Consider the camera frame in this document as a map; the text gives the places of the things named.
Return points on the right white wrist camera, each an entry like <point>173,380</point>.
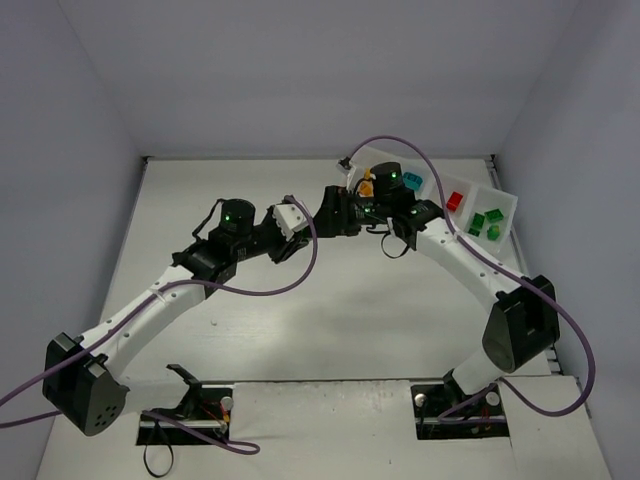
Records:
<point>350,173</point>

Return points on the green red lego brick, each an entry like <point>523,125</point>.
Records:
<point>494,215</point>

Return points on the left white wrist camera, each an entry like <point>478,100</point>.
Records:
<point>290,219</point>

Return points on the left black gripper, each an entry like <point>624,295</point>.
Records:
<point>282,245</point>

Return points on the yellow rounded lego brick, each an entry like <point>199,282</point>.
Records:
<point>364,185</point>

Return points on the teal green printed lego brick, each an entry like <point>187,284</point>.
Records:
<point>413,181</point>

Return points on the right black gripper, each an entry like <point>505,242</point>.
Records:
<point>329,213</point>

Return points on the green rounded lego piece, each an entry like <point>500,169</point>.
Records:
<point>493,232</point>

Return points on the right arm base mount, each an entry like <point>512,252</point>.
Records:
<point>438,416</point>

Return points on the green brick from teal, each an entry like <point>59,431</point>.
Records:
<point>477,221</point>

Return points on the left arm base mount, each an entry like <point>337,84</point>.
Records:
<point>205,407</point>

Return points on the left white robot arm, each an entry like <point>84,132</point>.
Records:
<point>84,375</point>

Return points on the clear four-compartment tray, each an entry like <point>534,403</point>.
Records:
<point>479,196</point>

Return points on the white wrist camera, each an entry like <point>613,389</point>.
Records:
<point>290,219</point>
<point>350,173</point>

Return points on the red rounded lego brick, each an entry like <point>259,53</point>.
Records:
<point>454,201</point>

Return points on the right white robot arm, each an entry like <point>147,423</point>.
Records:
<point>521,320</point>

